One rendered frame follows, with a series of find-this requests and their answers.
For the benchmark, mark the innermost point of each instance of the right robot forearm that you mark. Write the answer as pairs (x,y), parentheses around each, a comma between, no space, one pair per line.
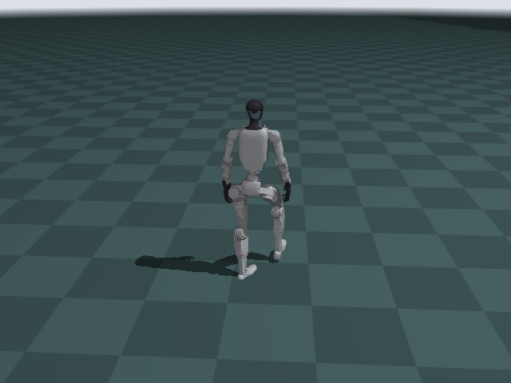
(285,173)

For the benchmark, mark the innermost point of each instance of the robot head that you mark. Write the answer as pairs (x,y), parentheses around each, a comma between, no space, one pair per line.
(254,106)

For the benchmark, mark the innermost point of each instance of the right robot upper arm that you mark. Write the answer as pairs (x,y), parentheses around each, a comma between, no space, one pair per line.
(275,137)

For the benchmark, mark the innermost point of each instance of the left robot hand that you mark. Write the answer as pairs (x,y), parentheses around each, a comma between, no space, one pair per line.
(226,188)

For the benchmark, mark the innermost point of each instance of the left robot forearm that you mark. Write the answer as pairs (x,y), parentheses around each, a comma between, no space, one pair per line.
(226,173)

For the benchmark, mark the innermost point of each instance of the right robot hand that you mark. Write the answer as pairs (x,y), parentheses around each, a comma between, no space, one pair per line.
(288,189)

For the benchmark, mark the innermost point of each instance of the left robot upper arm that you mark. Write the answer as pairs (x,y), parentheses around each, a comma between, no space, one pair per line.
(230,145)

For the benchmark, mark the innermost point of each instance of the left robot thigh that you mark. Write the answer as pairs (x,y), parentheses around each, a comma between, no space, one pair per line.
(240,208)

